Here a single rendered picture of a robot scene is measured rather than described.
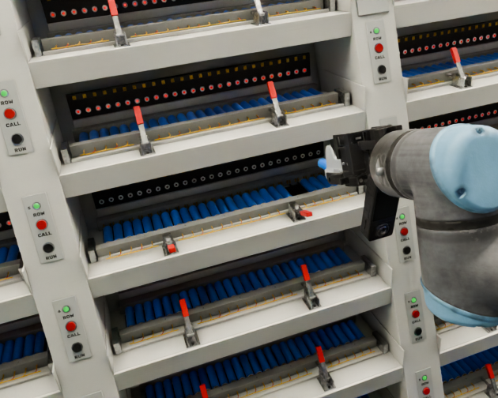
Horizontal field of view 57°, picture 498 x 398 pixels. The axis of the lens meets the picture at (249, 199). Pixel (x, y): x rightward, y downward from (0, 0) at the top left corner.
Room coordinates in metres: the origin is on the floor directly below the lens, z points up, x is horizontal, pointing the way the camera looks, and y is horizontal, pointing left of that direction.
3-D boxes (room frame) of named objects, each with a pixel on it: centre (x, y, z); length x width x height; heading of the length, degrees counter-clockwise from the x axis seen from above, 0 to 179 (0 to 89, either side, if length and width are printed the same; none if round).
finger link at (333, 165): (0.78, -0.15, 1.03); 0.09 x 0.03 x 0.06; 17
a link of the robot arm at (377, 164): (0.60, -0.21, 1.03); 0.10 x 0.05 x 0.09; 102
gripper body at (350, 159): (0.68, -0.19, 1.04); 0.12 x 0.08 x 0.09; 12
